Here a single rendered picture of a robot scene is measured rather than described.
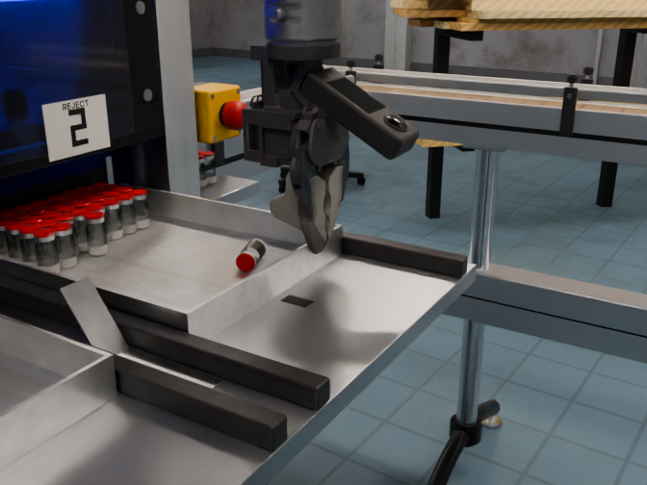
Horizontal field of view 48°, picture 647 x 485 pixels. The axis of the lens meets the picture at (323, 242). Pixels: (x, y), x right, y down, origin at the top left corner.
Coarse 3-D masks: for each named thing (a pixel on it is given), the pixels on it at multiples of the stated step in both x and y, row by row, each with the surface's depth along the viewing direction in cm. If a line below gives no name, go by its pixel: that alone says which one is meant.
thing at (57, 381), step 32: (0, 320) 59; (0, 352) 60; (32, 352) 58; (64, 352) 55; (96, 352) 53; (0, 384) 55; (32, 384) 55; (64, 384) 49; (96, 384) 52; (0, 416) 46; (32, 416) 48; (64, 416) 50; (0, 448) 46; (32, 448) 48
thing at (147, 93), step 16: (128, 0) 82; (144, 0) 84; (128, 16) 82; (144, 16) 84; (128, 32) 82; (144, 32) 85; (128, 48) 83; (144, 48) 85; (144, 64) 85; (144, 80) 86; (144, 96) 86; (144, 112) 87; (160, 112) 89; (144, 128) 87
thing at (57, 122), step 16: (96, 96) 80; (48, 112) 75; (64, 112) 77; (96, 112) 80; (48, 128) 75; (64, 128) 77; (96, 128) 81; (48, 144) 76; (64, 144) 77; (96, 144) 81
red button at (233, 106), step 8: (232, 104) 97; (240, 104) 97; (224, 112) 97; (232, 112) 96; (240, 112) 97; (224, 120) 97; (232, 120) 97; (240, 120) 97; (232, 128) 98; (240, 128) 98
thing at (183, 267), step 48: (144, 240) 85; (192, 240) 85; (240, 240) 85; (288, 240) 84; (336, 240) 80; (48, 288) 68; (96, 288) 64; (144, 288) 72; (192, 288) 72; (240, 288) 65; (288, 288) 72
